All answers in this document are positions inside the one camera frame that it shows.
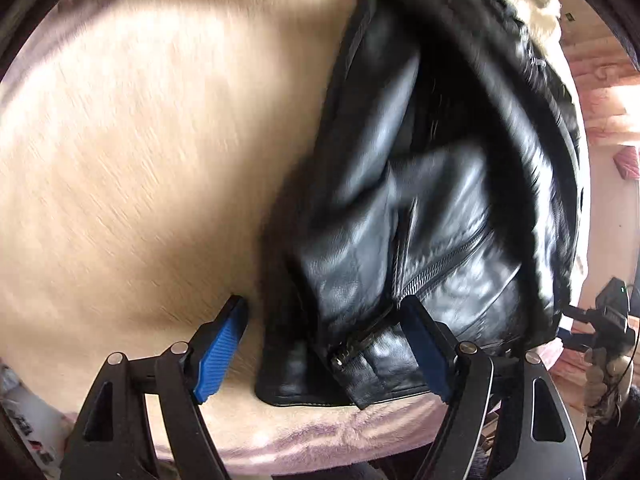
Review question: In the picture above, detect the floral plush blanket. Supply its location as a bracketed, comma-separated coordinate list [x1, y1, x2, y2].
[0, 0, 596, 466]

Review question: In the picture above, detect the person's right hand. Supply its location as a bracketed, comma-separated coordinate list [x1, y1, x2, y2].
[582, 350, 633, 421]

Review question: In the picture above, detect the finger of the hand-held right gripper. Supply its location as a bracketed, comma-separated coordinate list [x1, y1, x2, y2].
[557, 329, 596, 354]
[562, 305, 599, 324]

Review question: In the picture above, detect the black leather jacket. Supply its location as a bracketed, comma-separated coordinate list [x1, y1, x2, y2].
[255, 0, 591, 411]

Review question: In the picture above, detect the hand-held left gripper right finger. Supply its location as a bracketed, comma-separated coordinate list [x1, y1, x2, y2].
[400, 296, 587, 480]

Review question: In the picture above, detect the white fleece garment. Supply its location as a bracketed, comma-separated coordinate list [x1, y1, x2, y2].
[465, 0, 563, 46]

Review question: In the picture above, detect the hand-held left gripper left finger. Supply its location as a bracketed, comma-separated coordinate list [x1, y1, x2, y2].
[60, 294, 249, 480]

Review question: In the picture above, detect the white printed bag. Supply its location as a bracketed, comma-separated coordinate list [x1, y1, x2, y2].
[0, 355, 68, 466]

